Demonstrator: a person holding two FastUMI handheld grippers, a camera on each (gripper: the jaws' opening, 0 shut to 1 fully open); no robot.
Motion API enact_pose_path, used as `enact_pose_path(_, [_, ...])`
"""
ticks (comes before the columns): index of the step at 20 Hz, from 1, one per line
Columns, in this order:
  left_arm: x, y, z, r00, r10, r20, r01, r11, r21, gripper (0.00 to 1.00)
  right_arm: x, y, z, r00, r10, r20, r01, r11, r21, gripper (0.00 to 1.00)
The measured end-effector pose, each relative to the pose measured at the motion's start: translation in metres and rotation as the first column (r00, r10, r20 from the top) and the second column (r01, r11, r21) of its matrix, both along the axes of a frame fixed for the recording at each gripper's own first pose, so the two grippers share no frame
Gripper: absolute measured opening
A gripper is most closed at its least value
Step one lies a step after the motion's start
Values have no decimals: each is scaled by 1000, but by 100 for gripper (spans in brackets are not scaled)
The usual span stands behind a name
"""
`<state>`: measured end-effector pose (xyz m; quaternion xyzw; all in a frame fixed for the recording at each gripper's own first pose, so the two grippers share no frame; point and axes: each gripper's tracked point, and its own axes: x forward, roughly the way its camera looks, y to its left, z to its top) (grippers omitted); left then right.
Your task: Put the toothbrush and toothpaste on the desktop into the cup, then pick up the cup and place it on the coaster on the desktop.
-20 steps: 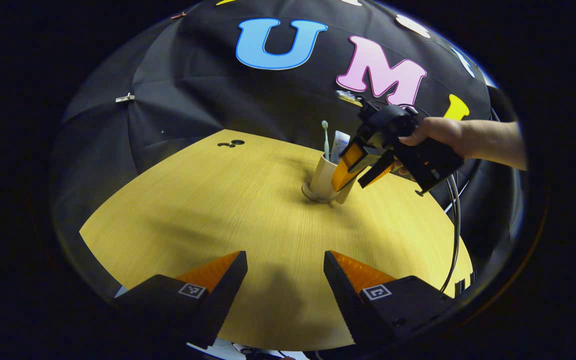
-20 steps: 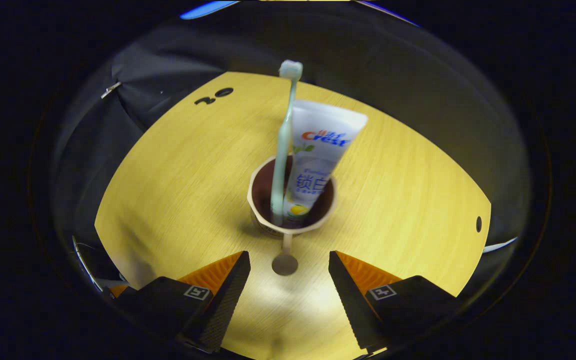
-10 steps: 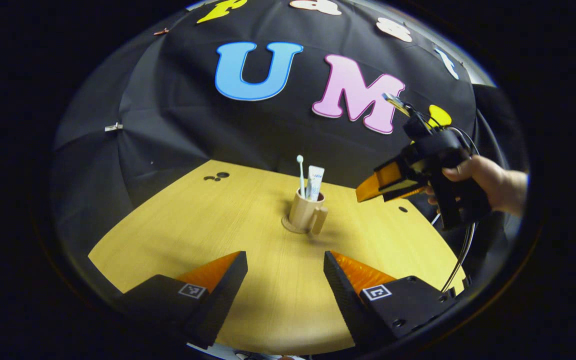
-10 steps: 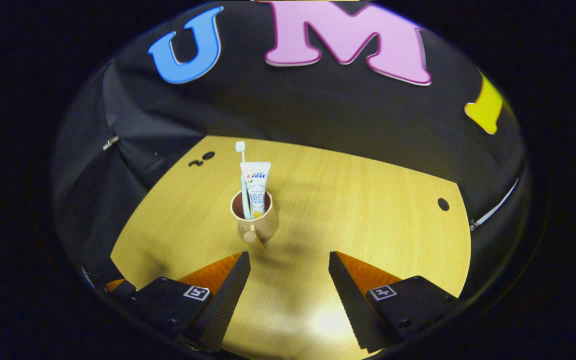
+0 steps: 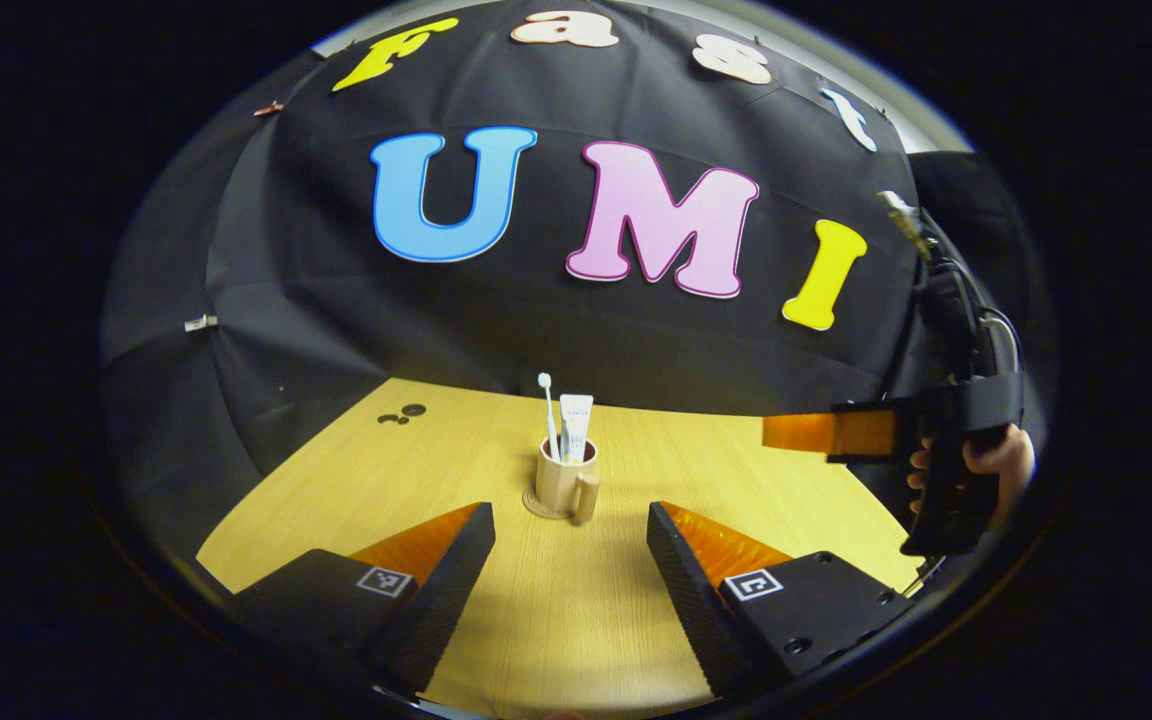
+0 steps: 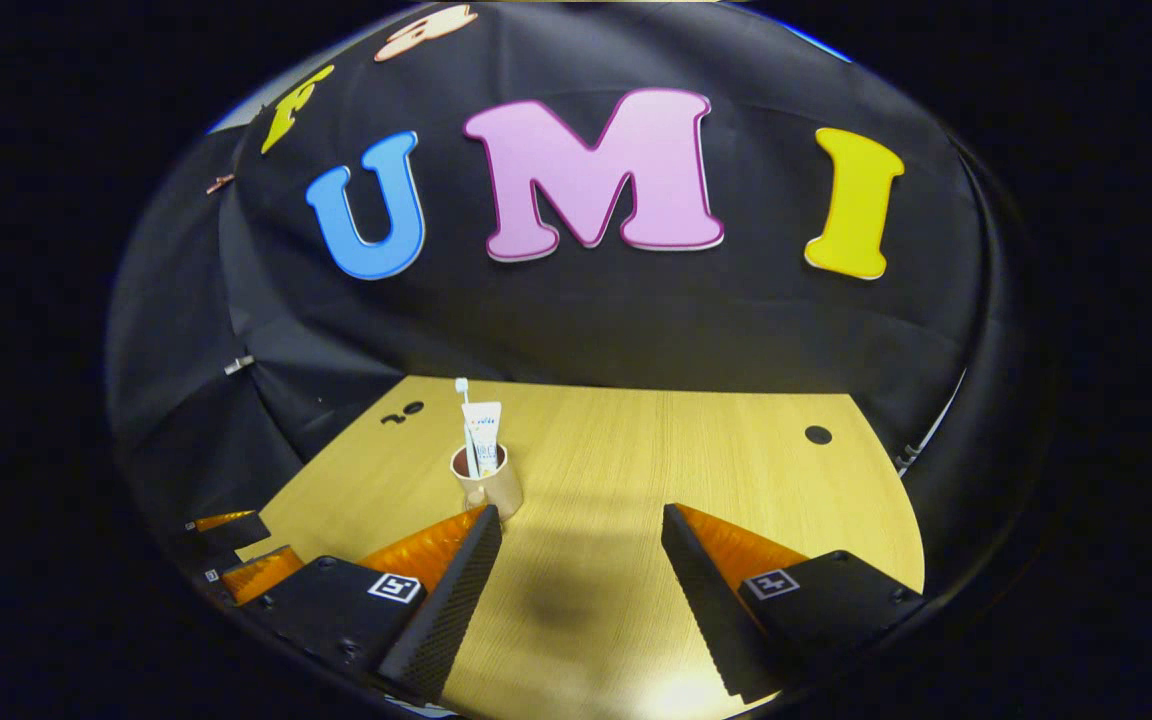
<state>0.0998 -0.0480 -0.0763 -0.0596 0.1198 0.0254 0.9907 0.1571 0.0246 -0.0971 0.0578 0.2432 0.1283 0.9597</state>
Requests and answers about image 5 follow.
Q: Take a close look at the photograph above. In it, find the black backdrop cloth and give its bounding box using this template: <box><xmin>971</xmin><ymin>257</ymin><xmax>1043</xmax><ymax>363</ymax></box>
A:
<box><xmin>101</xmin><ymin>0</ymin><xmax>1057</xmax><ymax>541</ymax></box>

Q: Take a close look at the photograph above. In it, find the black cable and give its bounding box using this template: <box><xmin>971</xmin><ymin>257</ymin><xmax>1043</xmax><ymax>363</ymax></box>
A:
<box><xmin>921</xmin><ymin>215</ymin><xmax>1025</xmax><ymax>376</ymax></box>

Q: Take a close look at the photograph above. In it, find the pale green toothbrush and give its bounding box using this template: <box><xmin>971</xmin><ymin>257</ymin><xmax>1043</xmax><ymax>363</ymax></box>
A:
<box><xmin>537</xmin><ymin>372</ymin><xmax>562</xmax><ymax>463</ymax></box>

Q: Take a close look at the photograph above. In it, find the white toothpaste tube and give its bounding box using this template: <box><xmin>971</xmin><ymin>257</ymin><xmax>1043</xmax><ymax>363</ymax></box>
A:
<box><xmin>559</xmin><ymin>394</ymin><xmax>595</xmax><ymax>464</ymax></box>

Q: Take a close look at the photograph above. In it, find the round cork coaster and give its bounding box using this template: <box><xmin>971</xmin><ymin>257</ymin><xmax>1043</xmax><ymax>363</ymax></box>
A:
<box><xmin>522</xmin><ymin>485</ymin><xmax>582</xmax><ymax>521</ymax></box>

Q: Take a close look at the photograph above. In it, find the wooden desktop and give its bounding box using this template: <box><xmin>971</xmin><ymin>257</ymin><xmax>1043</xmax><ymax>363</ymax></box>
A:
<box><xmin>196</xmin><ymin>377</ymin><xmax>927</xmax><ymax>720</ymax></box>

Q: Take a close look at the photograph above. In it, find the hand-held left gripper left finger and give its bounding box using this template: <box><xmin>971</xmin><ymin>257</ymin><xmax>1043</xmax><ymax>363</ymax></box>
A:
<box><xmin>231</xmin><ymin>501</ymin><xmax>496</xmax><ymax>698</ymax></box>

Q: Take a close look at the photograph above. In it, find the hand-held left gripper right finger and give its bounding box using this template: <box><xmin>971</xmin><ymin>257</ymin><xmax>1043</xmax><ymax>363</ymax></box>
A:
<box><xmin>647</xmin><ymin>501</ymin><xmax>922</xmax><ymax>698</ymax></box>

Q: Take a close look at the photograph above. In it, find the beige cup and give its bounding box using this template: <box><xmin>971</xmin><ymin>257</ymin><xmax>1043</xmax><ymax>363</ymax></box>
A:
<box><xmin>534</xmin><ymin>436</ymin><xmax>601</xmax><ymax>526</ymax></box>

